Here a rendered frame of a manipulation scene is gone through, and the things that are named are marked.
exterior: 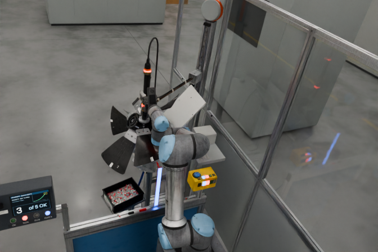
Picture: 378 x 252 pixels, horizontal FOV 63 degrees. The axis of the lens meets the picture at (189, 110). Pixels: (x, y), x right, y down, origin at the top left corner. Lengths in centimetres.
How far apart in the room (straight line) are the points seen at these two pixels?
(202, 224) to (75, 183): 208
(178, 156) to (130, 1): 636
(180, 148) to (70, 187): 218
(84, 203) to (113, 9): 511
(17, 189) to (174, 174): 76
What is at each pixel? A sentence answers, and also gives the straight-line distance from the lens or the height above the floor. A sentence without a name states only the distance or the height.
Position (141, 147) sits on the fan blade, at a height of 117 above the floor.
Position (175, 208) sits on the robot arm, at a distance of 145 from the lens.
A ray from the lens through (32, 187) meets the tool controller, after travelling 169.
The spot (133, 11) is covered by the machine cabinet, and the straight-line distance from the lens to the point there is 758.
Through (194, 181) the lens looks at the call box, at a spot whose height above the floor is 107.
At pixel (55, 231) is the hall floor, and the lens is 307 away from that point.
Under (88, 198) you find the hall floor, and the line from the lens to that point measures 325.
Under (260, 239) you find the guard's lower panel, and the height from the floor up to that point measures 58.
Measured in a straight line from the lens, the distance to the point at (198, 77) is 239.
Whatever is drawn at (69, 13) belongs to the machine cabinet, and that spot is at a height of 27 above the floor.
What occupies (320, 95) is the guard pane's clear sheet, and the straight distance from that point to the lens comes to 169.
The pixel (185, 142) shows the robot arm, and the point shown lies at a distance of 134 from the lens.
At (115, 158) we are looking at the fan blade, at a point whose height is 98.
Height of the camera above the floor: 245
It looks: 33 degrees down
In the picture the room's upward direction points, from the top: 9 degrees clockwise
